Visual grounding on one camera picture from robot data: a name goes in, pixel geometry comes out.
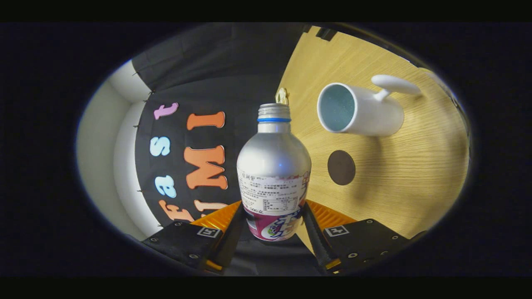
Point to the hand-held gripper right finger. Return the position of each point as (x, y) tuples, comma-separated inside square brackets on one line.
[(318, 243)]

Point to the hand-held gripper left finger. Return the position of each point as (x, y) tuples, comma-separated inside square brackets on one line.
[(230, 241)]

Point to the silver juice bottle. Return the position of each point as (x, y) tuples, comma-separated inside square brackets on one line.
[(272, 158)]

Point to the white cup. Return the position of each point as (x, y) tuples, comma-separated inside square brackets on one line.
[(378, 114)]

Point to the wooden table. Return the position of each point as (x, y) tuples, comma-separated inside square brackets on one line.
[(407, 174)]

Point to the white divided snack tray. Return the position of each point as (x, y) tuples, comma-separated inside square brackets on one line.
[(282, 95)]

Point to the black backdrop cloth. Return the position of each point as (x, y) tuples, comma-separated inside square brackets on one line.
[(232, 74)]

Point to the black table clamp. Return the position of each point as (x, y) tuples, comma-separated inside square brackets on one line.
[(326, 33)]

